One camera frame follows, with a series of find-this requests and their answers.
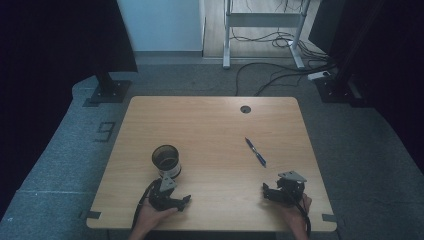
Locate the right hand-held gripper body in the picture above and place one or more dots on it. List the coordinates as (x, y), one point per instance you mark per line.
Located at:
(290, 190)

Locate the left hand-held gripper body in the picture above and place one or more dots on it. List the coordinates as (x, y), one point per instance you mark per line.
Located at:
(162, 196)

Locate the round metal tin can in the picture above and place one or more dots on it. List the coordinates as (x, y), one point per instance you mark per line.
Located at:
(166, 161)

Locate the blue pen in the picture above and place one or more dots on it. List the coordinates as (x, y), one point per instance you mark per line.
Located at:
(255, 152)

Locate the person's left hand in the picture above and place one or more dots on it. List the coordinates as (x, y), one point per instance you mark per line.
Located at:
(151, 216)

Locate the person's right hand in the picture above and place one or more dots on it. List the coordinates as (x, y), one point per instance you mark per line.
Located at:
(295, 215)

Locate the black tape strip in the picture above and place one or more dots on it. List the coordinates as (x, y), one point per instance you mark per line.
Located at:
(329, 218)
(90, 214)

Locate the white power strip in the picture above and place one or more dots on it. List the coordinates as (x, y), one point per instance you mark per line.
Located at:
(318, 75)

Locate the dark curtain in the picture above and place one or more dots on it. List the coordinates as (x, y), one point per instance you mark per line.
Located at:
(390, 66)
(56, 66)

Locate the black stand with base plate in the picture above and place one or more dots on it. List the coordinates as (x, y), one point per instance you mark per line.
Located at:
(110, 90)
(335, 88)

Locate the white metal desk frame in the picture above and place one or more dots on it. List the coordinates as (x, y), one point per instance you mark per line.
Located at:
(263, 20)

